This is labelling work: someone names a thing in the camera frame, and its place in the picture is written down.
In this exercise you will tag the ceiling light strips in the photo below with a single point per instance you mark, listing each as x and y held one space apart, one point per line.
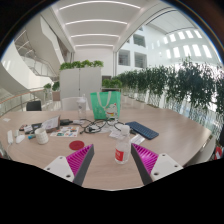
96 21

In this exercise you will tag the white computer mouse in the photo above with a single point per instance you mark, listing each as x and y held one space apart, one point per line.
20 139

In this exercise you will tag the small red and black case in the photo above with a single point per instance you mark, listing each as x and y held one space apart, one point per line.
23 127

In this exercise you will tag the white paper slip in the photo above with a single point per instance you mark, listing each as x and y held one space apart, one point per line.
6 119

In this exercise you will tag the dark blue keyboard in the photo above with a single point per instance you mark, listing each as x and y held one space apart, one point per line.
142 130

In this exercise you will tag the black wallet with white card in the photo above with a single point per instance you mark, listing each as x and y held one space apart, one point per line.
33 127

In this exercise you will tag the clear white-lidded shaker bottle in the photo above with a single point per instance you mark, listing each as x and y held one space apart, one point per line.
81 108

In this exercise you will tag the white cabinet topped with plants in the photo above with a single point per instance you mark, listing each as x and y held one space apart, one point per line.
80 81

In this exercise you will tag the white plastic packet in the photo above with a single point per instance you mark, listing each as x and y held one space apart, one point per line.
138 140

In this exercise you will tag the small white round case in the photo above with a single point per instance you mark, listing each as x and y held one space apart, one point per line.
16 133

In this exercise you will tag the flat round red coaster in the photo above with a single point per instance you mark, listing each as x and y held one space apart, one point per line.
76 145

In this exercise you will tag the green tote bag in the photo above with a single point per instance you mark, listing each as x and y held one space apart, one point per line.
103 106

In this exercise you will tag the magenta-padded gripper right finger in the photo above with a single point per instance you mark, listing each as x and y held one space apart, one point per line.
164 164

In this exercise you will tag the clear red-labelled water bottle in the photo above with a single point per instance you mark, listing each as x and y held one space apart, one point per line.
122 151

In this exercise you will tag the brown planter with green plants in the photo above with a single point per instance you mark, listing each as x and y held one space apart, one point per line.
111 83
55 91

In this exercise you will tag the flat black power bank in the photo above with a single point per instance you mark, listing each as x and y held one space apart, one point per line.
66 122

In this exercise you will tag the blue marker pen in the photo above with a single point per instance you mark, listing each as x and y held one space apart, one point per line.
31 136

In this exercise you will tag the white grid-patterned mug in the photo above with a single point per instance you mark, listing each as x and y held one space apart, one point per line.
41 136

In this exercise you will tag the black chair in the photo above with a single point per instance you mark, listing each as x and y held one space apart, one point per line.
34 106

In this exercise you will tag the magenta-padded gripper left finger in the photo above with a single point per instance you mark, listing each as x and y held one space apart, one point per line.
58 166

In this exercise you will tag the colourful sticker sheet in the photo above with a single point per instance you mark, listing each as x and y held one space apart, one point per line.
65 131

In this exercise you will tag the white tissue packet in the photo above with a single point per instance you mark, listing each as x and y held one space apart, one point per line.
114 134

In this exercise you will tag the row of green plants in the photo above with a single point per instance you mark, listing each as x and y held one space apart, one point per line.
180 83

